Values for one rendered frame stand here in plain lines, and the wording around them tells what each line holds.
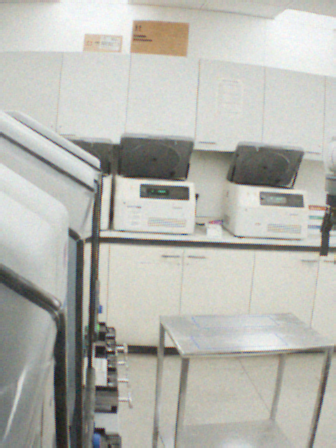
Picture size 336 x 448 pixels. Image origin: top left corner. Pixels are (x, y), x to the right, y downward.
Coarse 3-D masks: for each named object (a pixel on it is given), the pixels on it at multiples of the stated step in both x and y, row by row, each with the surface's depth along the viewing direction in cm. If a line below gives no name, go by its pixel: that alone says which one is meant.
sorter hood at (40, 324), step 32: (0, 288) 31; (32, 288) 33; (0, 320) 27; (32, 320) 29; (64, 320) 34; (0, 352) 23; (32, 352) 25; (64, 352) 34; (0, 384) 20; (32, 384) 22; (64, 384) 34; (0, 416) 18; (32, 416) 20; (64, 416) 35
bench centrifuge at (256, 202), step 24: (240, 144) 403; (264, 144) 404; (240, 168) 428; (264, 168) 428; (288, 168) 427; (240, 192) 398; (264, 192) 398; (288, 192) 401; (240, 216) 393; (264, 216) 395; (288, 216) 396
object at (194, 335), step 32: (160, 320) 227; (192, 320) 225; (224, 320) 227; (256, 320) 229; (288, 320) 230; (160, 352) 230; (192, 352) 188; (224, 352) 190; (256, 352) 192; (288, 352) 195; (160, 384) 232; (320, 384) 202
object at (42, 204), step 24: (0, 120) 116; (24, 144) 117; (48, 144) 126; (0, 168) 53; (72, 168) 119; (24, 192) 50; (48, 216) 48; (72, 240) 121; (72, 264) 122; (72, 288) 122; (72, 312) 123; (72, 336) 124; (72, 360) 125; (72, 384) 126; (72, 408) 126
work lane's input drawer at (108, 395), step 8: (112, 376) 163; (112, 384) 157; (96, 392) 154; (104, 392) 154; (112, 392) 154; (128, 392) 166; (96, 400) 154; (104, 400) 154; (112, 400) 154; (120, 400) 161; (128, 400) 161
